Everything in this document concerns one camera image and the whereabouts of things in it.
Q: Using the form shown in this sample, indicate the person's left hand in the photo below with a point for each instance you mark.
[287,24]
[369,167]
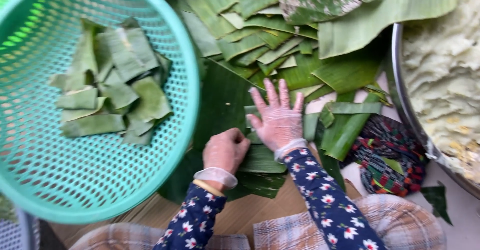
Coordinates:
[223,152]

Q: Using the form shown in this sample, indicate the person's left leg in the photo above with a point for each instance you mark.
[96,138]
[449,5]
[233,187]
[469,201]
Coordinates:
[123,238]

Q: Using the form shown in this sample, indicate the steel basin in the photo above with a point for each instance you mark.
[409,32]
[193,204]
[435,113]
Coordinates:
[399,92]

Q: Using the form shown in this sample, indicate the person's right hand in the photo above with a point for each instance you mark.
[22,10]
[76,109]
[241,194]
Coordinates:
[279,126]

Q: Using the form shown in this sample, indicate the white plastic basket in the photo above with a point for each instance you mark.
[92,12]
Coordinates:
[15,231]

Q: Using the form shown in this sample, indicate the large pale green banana leaf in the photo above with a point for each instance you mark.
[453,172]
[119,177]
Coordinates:
[382,13]

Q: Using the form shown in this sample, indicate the person's left fingers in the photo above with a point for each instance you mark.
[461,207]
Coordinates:
[238,139]

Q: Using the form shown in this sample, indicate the pile of folded leaf parcels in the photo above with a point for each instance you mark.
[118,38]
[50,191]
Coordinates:
[116,88]

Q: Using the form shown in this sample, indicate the gold bangle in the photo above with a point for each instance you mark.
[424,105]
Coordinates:
[208,187]

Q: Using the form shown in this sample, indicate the long green leaf strip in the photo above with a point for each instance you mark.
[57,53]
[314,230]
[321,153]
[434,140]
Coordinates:
[347,130]

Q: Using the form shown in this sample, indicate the pale yellow mashed filling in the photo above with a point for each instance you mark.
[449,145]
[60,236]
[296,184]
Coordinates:
[442,66]

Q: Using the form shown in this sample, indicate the person's right leg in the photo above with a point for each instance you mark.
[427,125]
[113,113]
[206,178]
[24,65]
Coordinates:
[401,223]

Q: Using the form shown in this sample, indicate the person's leg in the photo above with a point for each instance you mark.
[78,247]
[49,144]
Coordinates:
[401,223]
[123,238]

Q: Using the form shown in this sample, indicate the heap of cut banana leaves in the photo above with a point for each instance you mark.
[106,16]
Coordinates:
[255,28]

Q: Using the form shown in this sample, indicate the small dark leaf scrap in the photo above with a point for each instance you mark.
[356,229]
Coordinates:
[438,201]

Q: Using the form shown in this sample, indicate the multicoloured woven cloth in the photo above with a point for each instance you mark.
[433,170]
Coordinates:
[390,156]

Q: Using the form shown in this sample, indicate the banana leaf piece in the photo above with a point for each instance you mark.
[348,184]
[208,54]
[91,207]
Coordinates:
[260,160]

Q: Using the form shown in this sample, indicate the dark green banana leaf sheet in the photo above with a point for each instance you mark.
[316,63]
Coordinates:
[221,96]

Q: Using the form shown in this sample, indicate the teal plastic perforated basket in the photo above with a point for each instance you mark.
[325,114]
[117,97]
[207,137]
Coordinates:
[33,160]

